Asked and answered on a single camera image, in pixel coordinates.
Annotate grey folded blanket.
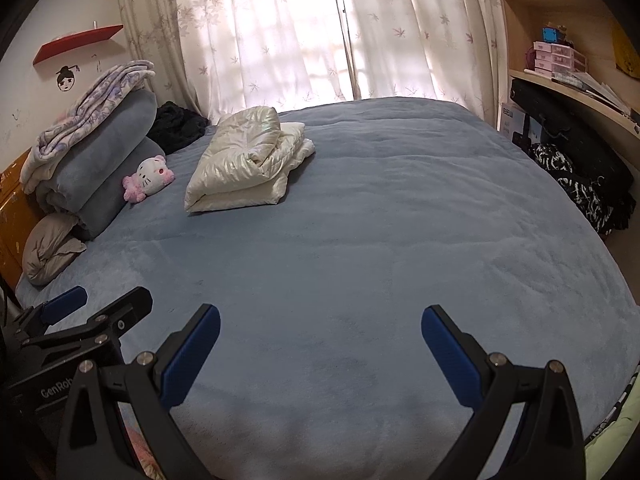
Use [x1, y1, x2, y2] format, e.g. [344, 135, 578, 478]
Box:
[35, 90, 167, 242]

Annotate blue grey bed cover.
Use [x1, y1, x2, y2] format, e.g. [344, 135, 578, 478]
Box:
[15, 97, 640, 480]

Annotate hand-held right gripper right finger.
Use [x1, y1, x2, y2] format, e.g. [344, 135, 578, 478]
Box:
[421, 304, 586, 480]

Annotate black and white patterned cloth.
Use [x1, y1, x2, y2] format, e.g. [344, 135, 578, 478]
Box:
[530, 142, 616, 236]

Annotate white and pink cat plush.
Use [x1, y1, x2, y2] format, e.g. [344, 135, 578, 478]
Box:
[122, 155, 176, 204]

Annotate beige pillow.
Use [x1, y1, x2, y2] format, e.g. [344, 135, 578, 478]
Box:
[22, 212, 88, 287]

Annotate light green cushion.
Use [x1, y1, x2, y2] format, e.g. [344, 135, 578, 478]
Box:
[585, 395, 640, 480]

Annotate white cardboard box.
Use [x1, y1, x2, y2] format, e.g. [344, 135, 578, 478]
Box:
[500, 102, 528, 141]

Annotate black crumpled cloth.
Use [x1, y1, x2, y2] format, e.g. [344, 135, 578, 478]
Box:
[147, 101, 211, 156]

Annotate white shiny puffer jacket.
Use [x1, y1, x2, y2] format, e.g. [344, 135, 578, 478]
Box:
[184, 106, 317, 213]

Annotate wooden shelf unit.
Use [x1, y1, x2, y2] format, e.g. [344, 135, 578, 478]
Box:
[492, 0, 640, 161]

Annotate orange wooden headboard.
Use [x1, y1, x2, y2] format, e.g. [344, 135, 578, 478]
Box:
[0, 149, 38, 291]

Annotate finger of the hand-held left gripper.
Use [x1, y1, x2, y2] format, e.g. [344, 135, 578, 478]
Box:
[15, 286, 88, 336]
[20, 287, 153, 361]

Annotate face wall sticker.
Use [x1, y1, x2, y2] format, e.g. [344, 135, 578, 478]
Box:
[55, 64, 81, 93]

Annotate red wall shelf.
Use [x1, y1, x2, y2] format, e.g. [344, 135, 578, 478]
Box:
[32, 24, 125, 66]

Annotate purple floral blanket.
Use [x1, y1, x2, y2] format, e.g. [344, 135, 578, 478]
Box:
[21, 60, 157, 196]

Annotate pink drawer boxes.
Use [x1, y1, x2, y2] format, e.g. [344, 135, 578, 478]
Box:
[532, 41, 586, 78]

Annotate yellow wall poster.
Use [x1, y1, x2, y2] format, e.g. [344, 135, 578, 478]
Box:
[612, 22, 640, 78]

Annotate white floral curtain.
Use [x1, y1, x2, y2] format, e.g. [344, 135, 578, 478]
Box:
[115, 0, 358, 121]
[332, 0, 506, 128]

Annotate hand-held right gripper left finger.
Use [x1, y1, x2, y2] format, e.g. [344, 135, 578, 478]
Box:
[56, 303, 222, 480]

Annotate stack of papers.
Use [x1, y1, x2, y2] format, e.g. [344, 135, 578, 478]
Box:
[552, 70, 633, 116]

